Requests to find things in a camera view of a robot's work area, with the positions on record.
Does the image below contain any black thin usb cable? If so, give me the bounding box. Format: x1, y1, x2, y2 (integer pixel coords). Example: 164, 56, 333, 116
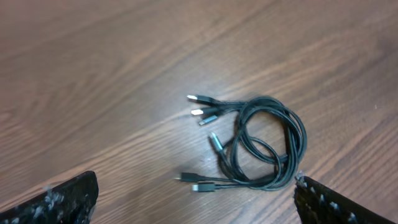
190, 105, 289, 193

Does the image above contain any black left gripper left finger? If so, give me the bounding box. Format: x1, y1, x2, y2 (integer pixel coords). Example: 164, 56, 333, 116
1, 170, 99, 224

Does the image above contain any black smooth usb cable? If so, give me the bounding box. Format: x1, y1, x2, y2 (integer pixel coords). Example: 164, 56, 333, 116
174, 93, 299, 187

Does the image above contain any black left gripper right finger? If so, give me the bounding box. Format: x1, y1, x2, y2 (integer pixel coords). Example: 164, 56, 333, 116
294, 172, 394, 224

